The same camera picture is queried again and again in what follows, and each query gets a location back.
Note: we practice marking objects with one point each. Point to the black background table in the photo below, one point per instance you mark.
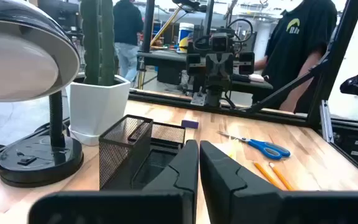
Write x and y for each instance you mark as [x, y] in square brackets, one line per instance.
[166, 57]

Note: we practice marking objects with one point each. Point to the person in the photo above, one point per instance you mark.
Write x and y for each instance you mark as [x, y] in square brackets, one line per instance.
[294, 46]
[127, 25]

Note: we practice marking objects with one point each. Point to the green cactus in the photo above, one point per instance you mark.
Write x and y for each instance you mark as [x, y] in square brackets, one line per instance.
[98, 40]

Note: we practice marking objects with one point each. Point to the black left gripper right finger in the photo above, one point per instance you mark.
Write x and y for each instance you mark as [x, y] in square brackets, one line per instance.
[225, 186]

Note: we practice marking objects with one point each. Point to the purple eraser block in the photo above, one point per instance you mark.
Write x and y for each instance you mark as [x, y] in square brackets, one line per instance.
[190, 124]

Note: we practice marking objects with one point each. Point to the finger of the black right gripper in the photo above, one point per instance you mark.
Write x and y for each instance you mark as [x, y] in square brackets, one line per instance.
[212, 65]
[226, 65]

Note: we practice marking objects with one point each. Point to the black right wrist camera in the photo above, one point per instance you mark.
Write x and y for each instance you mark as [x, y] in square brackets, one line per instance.
[220, 43]

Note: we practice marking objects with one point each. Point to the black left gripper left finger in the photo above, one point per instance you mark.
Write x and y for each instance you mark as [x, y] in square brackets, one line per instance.
[182, 168]

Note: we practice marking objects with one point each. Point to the pink white small object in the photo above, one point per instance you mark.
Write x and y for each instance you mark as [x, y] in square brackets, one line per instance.
[256, 77]

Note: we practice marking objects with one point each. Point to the white plastic tub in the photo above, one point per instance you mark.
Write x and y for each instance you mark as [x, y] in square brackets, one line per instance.
[186, 34]

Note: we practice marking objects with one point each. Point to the white hexagonal plant pot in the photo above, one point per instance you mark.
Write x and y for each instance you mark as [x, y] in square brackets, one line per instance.
[98, 109]

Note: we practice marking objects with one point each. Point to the black mesh desk organizer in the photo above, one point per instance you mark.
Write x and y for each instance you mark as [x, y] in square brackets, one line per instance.
[120, 149]

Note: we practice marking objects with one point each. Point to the black drawer cabinet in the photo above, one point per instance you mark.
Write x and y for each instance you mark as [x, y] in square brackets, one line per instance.
[357, 147]

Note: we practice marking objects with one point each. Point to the black aluminium table frame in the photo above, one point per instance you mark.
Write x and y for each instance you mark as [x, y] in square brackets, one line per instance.
[166, 100]

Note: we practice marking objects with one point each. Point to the black desk lamp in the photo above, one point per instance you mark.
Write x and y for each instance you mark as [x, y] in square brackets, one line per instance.
[26, 62]

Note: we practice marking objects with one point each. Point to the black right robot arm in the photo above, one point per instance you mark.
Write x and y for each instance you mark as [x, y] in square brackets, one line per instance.
[213, 93]

